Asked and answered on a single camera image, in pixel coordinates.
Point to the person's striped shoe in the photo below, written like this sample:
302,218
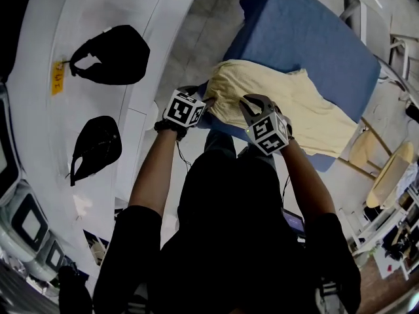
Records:
329,298
135,306

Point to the white low shelf unit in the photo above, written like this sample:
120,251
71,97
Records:
379,224

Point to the black fabric bag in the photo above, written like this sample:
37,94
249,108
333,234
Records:
73,289

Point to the beige plastic basket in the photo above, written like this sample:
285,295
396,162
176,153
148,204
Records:
391,178

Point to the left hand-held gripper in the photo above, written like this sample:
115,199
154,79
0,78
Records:
183,110

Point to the grey-rimmed storage box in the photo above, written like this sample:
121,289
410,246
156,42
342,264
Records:
6,162
27,224
52,258

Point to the person's left forearm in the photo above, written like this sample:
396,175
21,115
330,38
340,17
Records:
152,178

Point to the person's left striped shoe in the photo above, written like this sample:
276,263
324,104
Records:
135,306

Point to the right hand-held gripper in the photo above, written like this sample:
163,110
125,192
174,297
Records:
268,132

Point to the pale yellow garment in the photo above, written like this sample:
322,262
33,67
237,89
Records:
294,110

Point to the small black monitor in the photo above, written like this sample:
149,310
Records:
293,222

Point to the person's right striped shoe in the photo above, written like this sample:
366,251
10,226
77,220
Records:
329,298

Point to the yellow paper tag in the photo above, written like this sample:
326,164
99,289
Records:
58,77

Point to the row of black caps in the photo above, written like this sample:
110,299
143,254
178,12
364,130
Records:
121,57

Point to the blue padded mat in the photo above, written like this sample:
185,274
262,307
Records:
301,34

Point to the person's black-clothed body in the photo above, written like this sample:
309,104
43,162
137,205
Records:
229,257

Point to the black cap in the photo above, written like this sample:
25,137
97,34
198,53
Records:
98,142

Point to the pale crumpled clothes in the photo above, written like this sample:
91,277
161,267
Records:
409,178

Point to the light wooden stool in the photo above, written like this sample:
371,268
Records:
361,149

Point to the person's right forearm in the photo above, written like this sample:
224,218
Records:
307,185

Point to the white lounge chair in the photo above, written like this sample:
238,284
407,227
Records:
373,21

